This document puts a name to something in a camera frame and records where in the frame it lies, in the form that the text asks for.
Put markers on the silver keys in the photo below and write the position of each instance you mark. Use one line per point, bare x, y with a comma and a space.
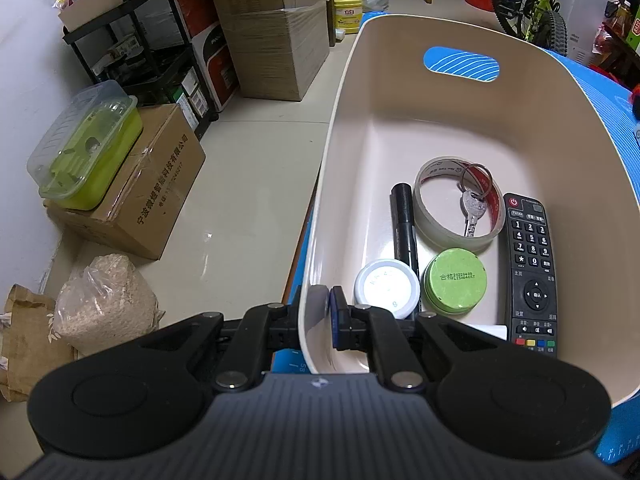
473, 203

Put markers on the white usb charger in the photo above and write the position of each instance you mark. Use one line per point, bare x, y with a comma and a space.
496, 330

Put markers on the large stacked cardboard box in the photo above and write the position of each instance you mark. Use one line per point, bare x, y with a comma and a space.
277, 46

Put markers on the bag of grain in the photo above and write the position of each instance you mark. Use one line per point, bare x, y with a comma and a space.
108, 304

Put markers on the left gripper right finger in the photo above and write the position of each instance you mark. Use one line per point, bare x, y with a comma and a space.
385, 340

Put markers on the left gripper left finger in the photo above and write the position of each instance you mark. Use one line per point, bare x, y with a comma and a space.
246, 346

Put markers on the brown paper bag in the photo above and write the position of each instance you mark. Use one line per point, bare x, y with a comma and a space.
28, 349

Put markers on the black shelf rack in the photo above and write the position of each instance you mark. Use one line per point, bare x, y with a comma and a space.
145, 47

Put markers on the black tv remote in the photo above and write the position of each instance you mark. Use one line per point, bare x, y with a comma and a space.
531, 309

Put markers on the black marker pen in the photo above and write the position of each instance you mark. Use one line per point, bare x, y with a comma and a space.
401, 207

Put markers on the white pill bottle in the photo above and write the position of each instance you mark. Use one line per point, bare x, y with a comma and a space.
389, 284

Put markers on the green lidded food container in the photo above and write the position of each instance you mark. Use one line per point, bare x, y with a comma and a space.
77, 159

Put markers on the green round tin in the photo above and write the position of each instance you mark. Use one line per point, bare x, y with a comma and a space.
454, 281

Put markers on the green black bicycle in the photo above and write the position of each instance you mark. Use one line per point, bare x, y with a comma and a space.
538, 22

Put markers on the white tape roll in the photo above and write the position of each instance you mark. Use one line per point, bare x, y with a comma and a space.
437, 207

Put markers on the yellow oil jug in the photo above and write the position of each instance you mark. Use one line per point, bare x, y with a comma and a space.
348, 15

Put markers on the blue silicone baking mat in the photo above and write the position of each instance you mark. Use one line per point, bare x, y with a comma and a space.
448, 135

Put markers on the beige plastic storage bin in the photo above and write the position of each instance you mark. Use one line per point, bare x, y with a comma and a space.
416, 89

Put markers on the cardboard box under container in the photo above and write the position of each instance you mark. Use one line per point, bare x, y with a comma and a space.
144, 201

